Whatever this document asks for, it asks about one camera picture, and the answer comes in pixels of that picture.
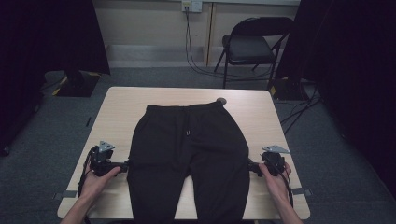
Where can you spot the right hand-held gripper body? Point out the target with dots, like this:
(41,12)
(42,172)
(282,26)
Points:
(274,161)

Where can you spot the white wall outlet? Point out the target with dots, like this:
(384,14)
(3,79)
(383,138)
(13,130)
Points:
(192,5)

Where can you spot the black stand base yellow tape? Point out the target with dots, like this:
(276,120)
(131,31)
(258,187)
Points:
(286,90)

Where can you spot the wooden wall strip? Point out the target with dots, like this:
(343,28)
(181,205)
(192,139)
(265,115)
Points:
(209,34)

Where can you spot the grey tape strip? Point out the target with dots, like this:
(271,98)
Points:
(301,191)
(67,194)

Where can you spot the black stand base plate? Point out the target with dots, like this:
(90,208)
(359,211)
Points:
(79,85)

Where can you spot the black pants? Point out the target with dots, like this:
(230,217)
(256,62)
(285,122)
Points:
(190,155)

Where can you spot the tall dark curtain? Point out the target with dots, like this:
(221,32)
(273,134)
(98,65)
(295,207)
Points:
(355,77)

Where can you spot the black folding chair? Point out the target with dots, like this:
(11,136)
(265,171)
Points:
(249,46)

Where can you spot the wide dark curtain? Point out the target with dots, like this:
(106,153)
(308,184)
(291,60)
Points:
(46,46)

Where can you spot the person's right hand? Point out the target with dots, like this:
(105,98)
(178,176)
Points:
(275,185)

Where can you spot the small black floor marker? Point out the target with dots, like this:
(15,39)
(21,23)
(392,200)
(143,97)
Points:
(88,121)

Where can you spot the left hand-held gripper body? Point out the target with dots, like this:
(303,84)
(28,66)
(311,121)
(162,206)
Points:
(101,163)

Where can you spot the person's left hand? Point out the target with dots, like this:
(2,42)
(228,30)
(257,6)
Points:
(93,185)

